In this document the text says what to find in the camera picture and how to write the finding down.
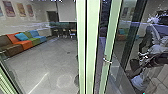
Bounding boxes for green framed glass door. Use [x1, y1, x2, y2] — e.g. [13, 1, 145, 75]
[97, 0, 148, 94]

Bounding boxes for silver door lever handle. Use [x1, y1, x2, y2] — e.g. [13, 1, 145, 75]
[102, 54, 114, 65]

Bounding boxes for green framed glass wall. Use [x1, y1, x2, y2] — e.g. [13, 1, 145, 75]
[0, 0, 102, 94]

